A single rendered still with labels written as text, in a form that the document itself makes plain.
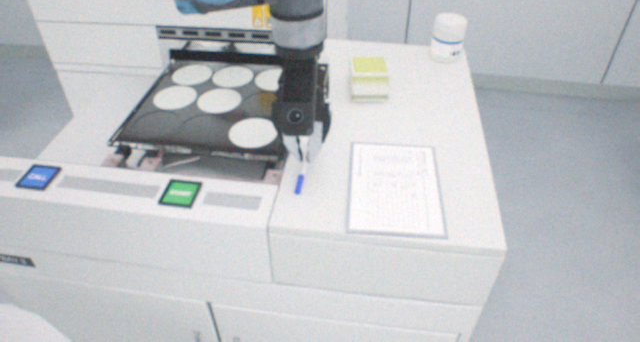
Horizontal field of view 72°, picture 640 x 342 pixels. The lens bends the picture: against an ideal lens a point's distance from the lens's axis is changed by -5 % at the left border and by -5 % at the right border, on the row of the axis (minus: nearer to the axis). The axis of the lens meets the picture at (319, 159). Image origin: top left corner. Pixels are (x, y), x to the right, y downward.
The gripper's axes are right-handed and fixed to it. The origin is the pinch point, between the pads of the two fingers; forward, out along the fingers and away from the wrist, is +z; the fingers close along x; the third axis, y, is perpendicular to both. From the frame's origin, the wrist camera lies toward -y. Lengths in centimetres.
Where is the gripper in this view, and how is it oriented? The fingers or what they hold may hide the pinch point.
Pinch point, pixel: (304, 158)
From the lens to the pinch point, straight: 76.2
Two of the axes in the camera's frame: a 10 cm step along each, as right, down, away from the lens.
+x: -9.9, -0.6, 1.3
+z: 0.4, 7.7, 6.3
